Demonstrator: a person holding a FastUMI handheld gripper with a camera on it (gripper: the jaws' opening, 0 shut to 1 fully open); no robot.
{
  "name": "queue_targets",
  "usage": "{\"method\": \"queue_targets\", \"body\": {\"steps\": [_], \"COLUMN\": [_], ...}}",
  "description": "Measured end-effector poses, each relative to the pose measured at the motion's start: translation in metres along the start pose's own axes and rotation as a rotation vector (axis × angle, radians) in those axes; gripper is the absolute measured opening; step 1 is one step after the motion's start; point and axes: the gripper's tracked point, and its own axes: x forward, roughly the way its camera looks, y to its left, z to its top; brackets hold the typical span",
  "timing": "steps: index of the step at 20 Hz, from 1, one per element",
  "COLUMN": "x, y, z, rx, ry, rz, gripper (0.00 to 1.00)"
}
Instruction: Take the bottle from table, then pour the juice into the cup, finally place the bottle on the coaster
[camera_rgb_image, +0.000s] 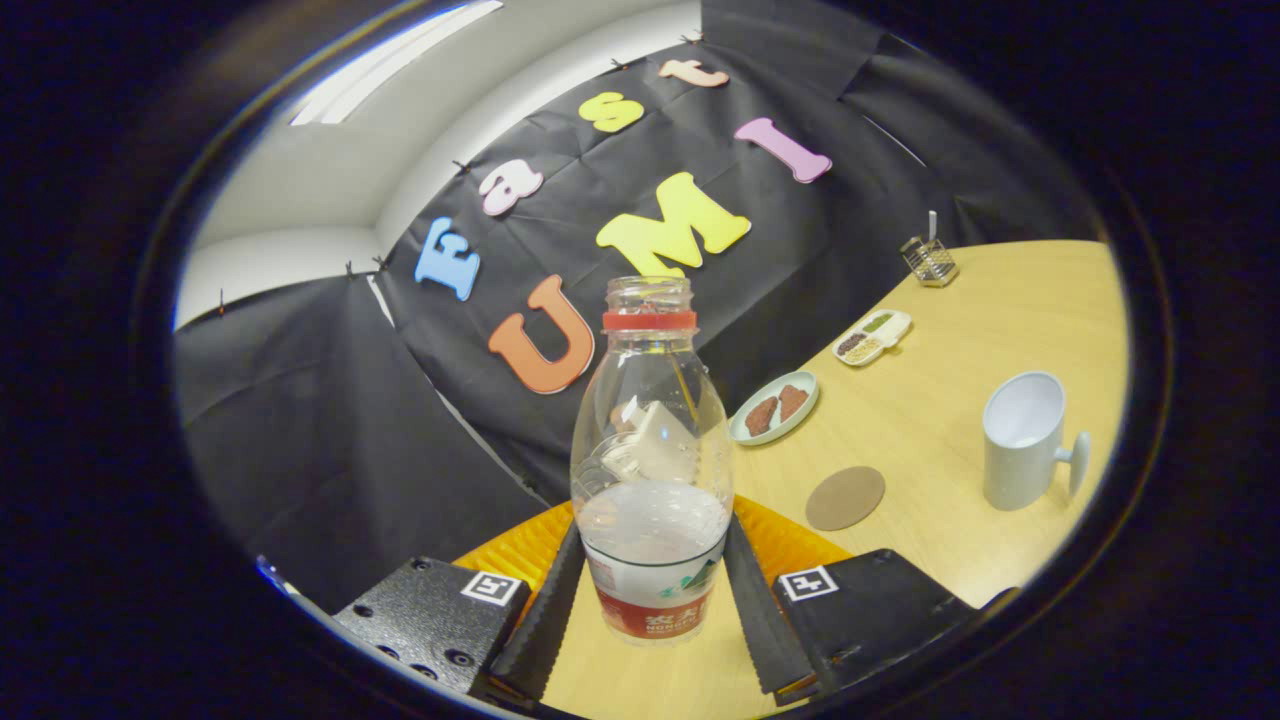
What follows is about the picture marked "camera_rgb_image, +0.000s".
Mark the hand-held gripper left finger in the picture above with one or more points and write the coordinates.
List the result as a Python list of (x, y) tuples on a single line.
[(545, 630)]

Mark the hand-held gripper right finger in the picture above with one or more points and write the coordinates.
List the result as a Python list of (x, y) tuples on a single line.
[(765, 620)]

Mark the clear plastic juice bottle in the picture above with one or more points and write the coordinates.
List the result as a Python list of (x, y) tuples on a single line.
[(650, 560)]

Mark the round brown coaster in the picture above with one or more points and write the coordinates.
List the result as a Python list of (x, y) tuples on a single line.
[(845, 498)]

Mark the pale green plate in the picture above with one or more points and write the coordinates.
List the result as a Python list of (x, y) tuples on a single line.
[(745, 432)]

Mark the brown meat piece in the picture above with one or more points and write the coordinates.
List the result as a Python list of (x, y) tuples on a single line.
[(761, 416), (793, 401)]

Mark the white divided snack tray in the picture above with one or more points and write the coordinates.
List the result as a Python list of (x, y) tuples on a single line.
[(872, 338)]

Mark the long ceiling light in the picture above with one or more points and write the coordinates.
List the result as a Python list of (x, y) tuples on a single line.
[(390, 65)]

